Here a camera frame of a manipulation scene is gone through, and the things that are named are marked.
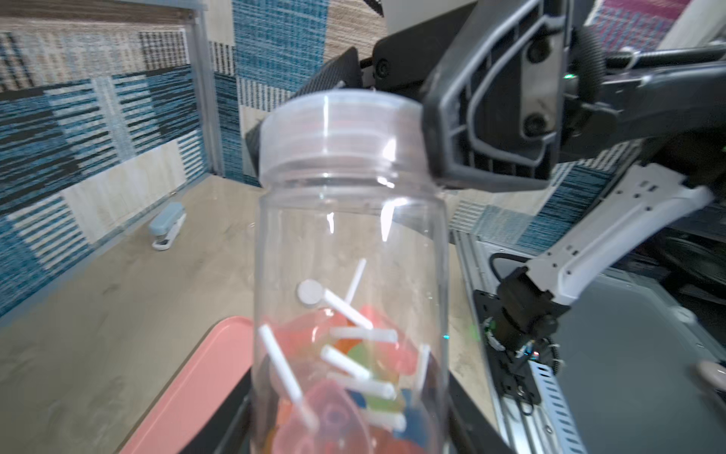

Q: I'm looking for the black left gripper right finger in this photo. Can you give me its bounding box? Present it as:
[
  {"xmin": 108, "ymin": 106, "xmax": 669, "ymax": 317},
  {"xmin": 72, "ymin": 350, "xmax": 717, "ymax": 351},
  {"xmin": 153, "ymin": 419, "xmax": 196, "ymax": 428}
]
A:
[{"xmin": 448, "ymin": 379, "xmax": 514, "ymax": 454}]

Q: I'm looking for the candy jar patterned lid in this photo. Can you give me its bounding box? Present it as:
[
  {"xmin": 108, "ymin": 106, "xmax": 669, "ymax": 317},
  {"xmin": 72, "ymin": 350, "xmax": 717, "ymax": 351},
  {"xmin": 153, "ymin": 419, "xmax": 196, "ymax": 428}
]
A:
[{"xmin": 251, "ymin": 176, "xmax": 448, "ymax": 453}]

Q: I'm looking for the pink plastic tray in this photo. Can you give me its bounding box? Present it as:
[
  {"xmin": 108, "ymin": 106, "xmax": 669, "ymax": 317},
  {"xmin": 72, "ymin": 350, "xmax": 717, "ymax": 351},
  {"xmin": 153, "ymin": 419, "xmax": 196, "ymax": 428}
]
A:
[{"xmin": 120, "ymin": 316, "xmax": 253, "ymax": 453}]

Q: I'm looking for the grey stapler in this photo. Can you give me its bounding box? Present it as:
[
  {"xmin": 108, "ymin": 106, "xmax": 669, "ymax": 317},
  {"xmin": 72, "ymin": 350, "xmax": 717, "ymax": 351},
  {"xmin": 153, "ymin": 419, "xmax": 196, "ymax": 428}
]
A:
[{"xmin": 149, "ymin": 202, "xmax": 186, "ymax": 252}]

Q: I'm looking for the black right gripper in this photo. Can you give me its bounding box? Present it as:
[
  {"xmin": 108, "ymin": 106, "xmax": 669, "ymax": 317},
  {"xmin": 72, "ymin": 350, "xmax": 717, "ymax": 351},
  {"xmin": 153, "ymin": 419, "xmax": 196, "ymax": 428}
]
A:
[{"xmin": 245, "ymin": 1, "xmax": 567, "ymax": 192}]

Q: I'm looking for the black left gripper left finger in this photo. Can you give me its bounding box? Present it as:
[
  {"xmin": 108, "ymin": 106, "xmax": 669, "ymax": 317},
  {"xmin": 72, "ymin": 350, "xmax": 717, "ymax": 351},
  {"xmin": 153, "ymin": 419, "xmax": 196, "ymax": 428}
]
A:
[{"xmin": 181, "ymin": 369, "xmax": 253, "ymax": 454}]

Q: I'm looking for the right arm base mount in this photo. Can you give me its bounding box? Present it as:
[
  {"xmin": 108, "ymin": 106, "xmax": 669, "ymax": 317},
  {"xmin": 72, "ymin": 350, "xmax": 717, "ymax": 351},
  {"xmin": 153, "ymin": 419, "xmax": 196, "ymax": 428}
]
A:
[{"xmin": 473, "ymin": 266, "xmax": 569, "ymax": 408}]

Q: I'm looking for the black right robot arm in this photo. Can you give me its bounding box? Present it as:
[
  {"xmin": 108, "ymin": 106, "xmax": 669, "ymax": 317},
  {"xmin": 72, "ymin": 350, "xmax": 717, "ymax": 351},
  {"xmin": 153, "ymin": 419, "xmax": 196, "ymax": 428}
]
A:
[{"xmin": 246, "ymin": 1, "xmax": 725, "ymax": 313}]

